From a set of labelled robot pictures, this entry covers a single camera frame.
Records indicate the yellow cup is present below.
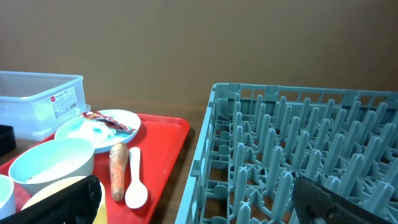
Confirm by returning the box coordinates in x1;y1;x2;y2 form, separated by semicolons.
22;176;108;224

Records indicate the red snack wrapper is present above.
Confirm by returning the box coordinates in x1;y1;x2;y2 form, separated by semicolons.
81;111;136;133

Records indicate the light blue plate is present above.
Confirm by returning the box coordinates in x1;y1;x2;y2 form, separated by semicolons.
54;110;141;154

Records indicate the orange carrot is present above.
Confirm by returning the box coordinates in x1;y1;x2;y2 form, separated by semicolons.
109;142;129;202

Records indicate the clear plastic bin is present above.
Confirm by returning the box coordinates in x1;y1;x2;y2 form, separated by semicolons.
1;71;91;141

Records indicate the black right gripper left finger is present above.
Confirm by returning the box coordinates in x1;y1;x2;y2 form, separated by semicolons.
1;175;102;224

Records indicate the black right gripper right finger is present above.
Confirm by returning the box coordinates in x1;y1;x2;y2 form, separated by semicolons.
292;176;388;224

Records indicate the light blue bowl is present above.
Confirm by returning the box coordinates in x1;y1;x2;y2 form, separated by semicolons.
0;174;16;220

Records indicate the black tray bin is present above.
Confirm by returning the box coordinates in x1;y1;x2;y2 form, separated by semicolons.
0;125;16;156

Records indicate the white plastic spoon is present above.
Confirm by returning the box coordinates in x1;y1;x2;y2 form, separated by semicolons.
125;147;148;209

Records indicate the pale green bowl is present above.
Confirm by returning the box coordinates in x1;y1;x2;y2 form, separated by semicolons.
8;138;95;195

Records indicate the grey-blue dishwasher rack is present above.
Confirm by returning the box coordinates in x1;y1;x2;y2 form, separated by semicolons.
176;83;397;223

